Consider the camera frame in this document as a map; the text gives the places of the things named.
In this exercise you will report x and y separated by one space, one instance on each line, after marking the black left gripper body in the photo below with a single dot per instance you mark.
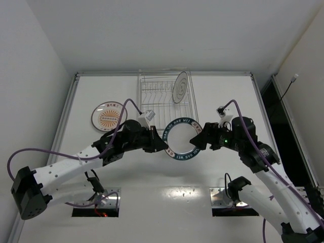
152 139

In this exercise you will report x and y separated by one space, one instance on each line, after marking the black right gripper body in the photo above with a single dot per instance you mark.
208 136

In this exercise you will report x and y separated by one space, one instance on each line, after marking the white plate wide green band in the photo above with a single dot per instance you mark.
177 136

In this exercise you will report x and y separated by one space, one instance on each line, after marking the white plate thin green rim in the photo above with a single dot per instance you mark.
180 87

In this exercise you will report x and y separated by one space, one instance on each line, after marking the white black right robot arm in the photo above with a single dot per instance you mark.
287 212

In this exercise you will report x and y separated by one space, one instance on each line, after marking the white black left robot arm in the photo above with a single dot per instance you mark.
34 190

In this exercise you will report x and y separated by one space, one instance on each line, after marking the white plate orange sunburst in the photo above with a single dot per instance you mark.
105 116

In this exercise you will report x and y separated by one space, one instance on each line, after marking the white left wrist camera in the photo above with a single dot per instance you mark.
145 118

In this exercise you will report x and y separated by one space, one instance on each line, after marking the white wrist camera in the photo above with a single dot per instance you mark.
225 115
145 118

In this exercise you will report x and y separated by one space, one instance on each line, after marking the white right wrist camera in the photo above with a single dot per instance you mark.
225 115

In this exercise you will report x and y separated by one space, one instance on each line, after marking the metal wire dish rack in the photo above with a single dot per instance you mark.
155 91

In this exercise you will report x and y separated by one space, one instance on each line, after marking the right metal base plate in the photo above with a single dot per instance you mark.
219 200

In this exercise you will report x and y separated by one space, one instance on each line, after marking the metal base plate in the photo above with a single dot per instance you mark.
219 200
110 199

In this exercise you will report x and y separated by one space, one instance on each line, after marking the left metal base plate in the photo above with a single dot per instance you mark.
110 199

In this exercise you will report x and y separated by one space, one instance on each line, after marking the black cable white plug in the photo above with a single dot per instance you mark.
293 79

